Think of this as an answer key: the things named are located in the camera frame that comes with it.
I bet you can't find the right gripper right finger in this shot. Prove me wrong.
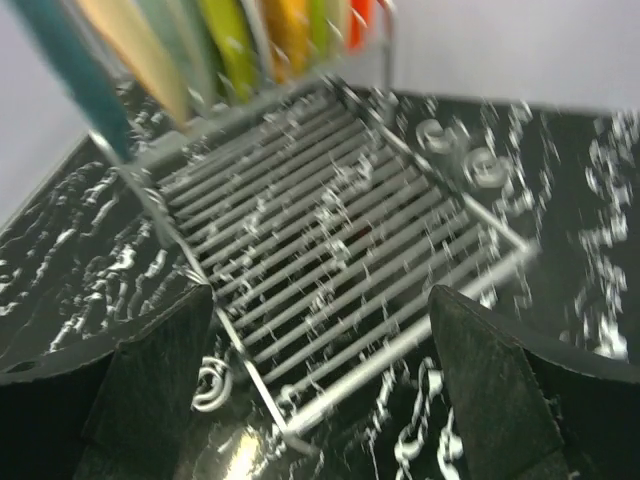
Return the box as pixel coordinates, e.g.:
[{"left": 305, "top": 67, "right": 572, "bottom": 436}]
[{"left": 428, "top": 286, "right": 639, "bottom": 479}]

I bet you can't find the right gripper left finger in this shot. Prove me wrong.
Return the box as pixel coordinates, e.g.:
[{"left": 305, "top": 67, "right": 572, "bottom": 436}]
[{"left": 1, "top": 285, "right": 214, "bottom": 479}]

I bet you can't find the beige plate bird print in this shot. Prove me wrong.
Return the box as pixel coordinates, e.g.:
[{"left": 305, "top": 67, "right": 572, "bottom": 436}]
[{"left": 77, "top": 0, "right": 190, "bottom": 130}]

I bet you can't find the mint plate flower print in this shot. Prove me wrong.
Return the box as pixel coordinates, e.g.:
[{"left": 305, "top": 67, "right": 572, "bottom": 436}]
[{"left": 138, "top": 0, "right": 219, "bottom": 111}]

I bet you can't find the teal scalloped plate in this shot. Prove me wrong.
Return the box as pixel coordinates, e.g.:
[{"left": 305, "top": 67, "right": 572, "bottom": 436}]
[{"left": 8, "top": 1, "right": 132, "bottom": 161}]

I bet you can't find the green dotted scalloped plate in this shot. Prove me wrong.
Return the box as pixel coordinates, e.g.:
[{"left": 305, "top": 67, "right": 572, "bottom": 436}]
[{"left": 199, "top": 0, "right": 257, "bottom": 103}]

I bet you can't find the yellow dotted scalloped plate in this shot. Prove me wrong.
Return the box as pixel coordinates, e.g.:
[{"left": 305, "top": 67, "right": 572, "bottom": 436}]
[{"left": 261, "top": 0, "right": 310, "bottom": 84}]

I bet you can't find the orange red plate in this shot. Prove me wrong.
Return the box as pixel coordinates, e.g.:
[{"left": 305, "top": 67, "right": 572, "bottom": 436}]
[{"left": 348, "top": 0, "right": 374, "bottom": 50}]

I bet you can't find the lime green plate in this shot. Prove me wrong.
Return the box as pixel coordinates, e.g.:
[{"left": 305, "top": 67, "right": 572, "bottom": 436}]
[{"left": 308, "top": 0, "right": 329, "bottom": 58}]

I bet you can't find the grey wire dish rack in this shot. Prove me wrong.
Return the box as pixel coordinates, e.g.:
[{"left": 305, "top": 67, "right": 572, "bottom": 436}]
[{"left": 93, "top": 1, "right": 539, "bottom": 454}]

